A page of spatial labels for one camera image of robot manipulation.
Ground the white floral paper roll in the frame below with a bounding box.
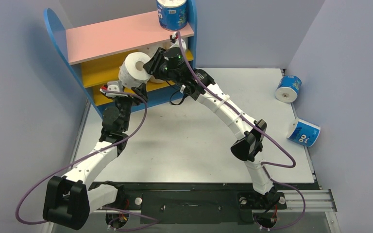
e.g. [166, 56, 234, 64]
[138, 45, 161, 58]
[168, 38, 187, 52]
[118, 52, 151, 89]

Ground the blue paper roll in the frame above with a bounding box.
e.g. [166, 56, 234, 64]
[287, 117, 321, 148]
[156, 0, 187, 31]
[275, 75, 302, 103]

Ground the blue pink yellow shelf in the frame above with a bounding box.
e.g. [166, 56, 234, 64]
[43, 0, 199, 117]

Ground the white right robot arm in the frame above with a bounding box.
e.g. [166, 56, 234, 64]
[143, 48, 286, 210]

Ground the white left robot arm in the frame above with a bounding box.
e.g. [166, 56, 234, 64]
[43, 81, 148, 230]

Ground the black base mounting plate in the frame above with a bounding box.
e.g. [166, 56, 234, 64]
[107, 182, 287, 225]

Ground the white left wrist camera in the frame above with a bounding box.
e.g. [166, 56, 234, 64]
[100, 80, 124, 99]

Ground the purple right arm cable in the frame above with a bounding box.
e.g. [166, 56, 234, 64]
[175, 31, 307, 232]

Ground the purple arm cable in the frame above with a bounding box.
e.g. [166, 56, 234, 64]
[175, 31, 307, 232]
[15, 90, 160, 232]

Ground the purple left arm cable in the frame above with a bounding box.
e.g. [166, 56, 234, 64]
[15, 90, 160, 232]

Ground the aluminium rail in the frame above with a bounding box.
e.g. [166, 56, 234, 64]
[88, 183, 336, 214]

